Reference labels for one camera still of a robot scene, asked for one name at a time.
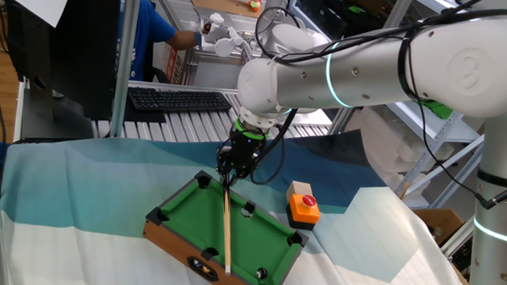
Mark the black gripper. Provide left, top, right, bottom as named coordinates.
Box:
left=215, top=130, right=267, bottom=188

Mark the wooden pool cue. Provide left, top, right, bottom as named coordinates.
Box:
left=218, top=173, right=236, bottom=277

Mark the bare person forearm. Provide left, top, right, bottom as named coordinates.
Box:
left=166, top=29, right=199, bottom=52

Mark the mini green pool table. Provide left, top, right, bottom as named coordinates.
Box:
left=140, top=167, right=313, bottom=285

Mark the plain wooden block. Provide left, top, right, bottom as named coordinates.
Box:
left=286, top=180, right=314, bottom=204

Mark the orange emergency button box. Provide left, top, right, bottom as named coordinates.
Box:
left=284, top=193, right=323, bottom=231

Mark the black keyboard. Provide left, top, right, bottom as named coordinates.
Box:
left=126, top=86, right=233, bottom=116

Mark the black desk mat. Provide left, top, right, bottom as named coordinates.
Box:
left=123, top=96, right=168, bottom=124

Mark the black office chair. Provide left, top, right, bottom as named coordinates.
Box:
left=143, top=66, right=172, bottom=84

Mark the red white sign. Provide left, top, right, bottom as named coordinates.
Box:
left=164, top=40, right=180, bottom=84

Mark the white handheld device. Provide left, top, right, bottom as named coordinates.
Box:
left=196, top=12, right=253, bottom=58

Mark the blue white tablecloth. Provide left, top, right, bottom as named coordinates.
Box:
left=0, top=116, right=477, bottom=285

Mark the person in blue shirt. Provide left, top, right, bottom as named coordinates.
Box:
left=115, top=0, right=178, bottom=84

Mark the brown wooden board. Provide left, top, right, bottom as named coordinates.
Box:
left=184, top=0, right=264, bottom=19

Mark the black computer monitor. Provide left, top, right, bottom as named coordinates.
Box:
left=2, top=0, right=123, bottom=143

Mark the brown cardboard box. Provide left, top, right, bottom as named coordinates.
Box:
left=410, top=206, right=466, bottom=248

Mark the green object on shelf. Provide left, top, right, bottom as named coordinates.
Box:
left=421, top=99, right=455, bottom=121

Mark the white metal shelf rack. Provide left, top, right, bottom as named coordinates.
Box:
left=377, top=96, right=493, bottom=211

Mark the green flange ring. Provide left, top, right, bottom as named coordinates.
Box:
left=232, top=118, right=271, bottom=141

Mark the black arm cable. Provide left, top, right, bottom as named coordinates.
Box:
left=249, top=0, right=507, bottom=211

